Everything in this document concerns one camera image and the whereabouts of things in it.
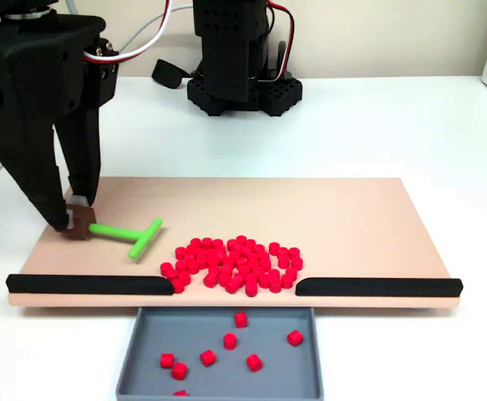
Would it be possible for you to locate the red granules pile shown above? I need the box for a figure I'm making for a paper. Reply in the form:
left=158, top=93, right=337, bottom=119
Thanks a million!
left=160, top=235, right=304, bottom=298

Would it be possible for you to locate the red white black servo cable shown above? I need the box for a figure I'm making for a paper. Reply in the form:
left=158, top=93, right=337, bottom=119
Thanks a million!
left=83, top=0, right=185, bottom=64
left=259, top=0, right=297, bottom=84

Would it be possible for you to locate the green T-shaped pusher tool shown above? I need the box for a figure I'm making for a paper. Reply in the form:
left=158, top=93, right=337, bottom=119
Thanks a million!
left=62, top=203, right=164, bottom=261

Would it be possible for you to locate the beige board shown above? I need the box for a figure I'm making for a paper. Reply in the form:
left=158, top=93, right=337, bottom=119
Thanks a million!
left=8, top=176, right=461, bottom=310

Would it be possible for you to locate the thin grey cable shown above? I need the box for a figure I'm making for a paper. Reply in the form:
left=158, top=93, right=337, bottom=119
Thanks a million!
left=119, top=4, right=195, bottom=50

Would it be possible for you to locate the black strap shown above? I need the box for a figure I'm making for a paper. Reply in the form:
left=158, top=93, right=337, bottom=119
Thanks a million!
left=150, top=58, right=195, bottom=90

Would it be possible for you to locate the black edge rail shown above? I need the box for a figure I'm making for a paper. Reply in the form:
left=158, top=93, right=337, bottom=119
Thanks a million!
left=5, top=273, right=174, bottom=297
left=295, top=277, right=464, bottom=298

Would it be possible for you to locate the grey container tray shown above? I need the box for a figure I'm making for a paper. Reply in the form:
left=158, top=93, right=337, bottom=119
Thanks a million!
left=115, top=307, right=325, bottom=400

